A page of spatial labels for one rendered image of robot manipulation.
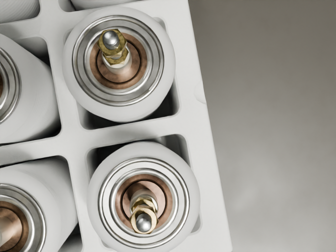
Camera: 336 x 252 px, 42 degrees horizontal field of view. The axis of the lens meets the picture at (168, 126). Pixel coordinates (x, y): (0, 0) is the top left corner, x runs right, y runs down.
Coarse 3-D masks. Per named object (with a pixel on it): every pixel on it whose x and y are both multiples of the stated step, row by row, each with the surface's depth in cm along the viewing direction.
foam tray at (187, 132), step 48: (48, 0) 43; (144, 0) 44; (48, 48) 43; (192, 48) 44; (192, 96) 44; (0, 144) 53; (48, 144) 43; (96, 144) 43; (192, 144) 44; (96, 240) 43; (192, 240) 43
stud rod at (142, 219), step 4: (140, 204) 32; (144, 204) 32; (140, 216) 28; (144, 216) 27; (148, 216) 28; (136, 220) 28; (140, 220) 27; (144, 220) 27; (148, 220) 27; (136, 224) 27; (140, 224) 27; (144, 224) 27; (148, 224) 27; (140, 228) 27; (144, 228) 27; (148, 228) 27
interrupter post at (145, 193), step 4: (136, 192) 35; (140, 192) 34; (144, 192) 34; (148, 192) 34; (152, 192) 36; (132, 196) 35; (136, 196) 33; (140, 196) 33; (144, 196) 33; (148, 196) 33; (152, 196) 33; (132, 200) 33; (156, 200) 34; (132, 204) 33; (156, 204) 33; (156, 208) 33; (156, 212) 33
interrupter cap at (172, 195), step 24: (120, 168) 36; (144, 168) 36; (168, 168) 36; (120, 192) 36; (168, 192) 36; (120, 216) 36; (168, 216) 36; (120, 240) 36; (144, 240) 36; (168, 240) 36
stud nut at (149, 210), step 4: (136, 208) 29; (140, 208) 29; (144, 208) 29; (148, 208) 29; (152, 208) 29; (132, 212) 29; (136, 212) 29; (140, 212) 29; (144, 212) 29; (148, 212) 29; (152, 212) 29; (132, 216) 29; (136, 216) 29; (152, 216) 29; (156, 216) 29; (132, 220) 28; (152, 220) 29; (156, 220) 29; (132, 224) 28; (152, 224) 29; (156, 224) 29; (136, 228) 29; (152, 228) 29; (136, 232) 29; (140, 232) 29; (144, 232) 29; (148, 232) 29
